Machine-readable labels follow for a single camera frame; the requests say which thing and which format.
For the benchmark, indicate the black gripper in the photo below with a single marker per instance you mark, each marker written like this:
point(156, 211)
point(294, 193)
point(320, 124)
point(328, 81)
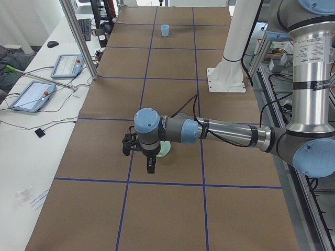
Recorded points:
point(149, 154)

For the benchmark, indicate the mint green bowl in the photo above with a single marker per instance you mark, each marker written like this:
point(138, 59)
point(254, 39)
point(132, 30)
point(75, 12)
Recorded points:
point(165, 147)

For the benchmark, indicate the light blue plastic cup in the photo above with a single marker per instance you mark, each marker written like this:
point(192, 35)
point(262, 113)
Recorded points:
point(165, 30)

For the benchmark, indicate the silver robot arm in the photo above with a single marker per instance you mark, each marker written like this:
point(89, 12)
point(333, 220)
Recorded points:
point(152, 127)

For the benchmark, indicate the brown paper table cover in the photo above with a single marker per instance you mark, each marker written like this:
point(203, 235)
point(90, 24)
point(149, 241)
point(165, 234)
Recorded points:
point(203, 196)

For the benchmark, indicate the small black square device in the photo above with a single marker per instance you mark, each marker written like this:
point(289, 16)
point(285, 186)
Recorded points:
point(39, 132)

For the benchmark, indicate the far teach pendant tablet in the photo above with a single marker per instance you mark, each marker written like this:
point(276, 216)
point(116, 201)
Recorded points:
point(67, 66)

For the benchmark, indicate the teach pendant tablet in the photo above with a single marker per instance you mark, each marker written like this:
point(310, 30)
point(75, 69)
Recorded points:
point(33, 97)
point(67, 66)

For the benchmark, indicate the clear plastic bag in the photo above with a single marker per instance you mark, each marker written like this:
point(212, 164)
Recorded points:
point(23, 196)

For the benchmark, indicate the near teach pendant tablet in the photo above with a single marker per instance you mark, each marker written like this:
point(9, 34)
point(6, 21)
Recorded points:
point(33, 97)

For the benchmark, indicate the black keyboard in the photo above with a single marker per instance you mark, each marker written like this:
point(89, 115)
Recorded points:
point(85, 26)

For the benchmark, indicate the black computer mouse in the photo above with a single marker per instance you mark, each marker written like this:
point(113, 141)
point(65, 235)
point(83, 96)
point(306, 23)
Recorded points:
point(52, 44)

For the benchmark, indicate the seated person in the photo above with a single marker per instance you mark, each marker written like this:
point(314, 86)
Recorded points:
point(15, 60)

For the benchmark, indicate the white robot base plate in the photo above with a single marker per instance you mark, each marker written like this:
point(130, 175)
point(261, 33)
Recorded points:
point(225, 80)

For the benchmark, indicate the green handled grabber stick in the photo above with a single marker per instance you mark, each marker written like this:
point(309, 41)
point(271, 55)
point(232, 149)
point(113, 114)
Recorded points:
point(12, 69)

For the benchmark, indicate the aluminium side frame rack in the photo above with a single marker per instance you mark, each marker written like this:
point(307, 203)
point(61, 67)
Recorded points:
point(307, 143)

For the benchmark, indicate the aluminium frame post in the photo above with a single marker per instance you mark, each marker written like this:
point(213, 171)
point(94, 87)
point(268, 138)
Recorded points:
point(78, 36)

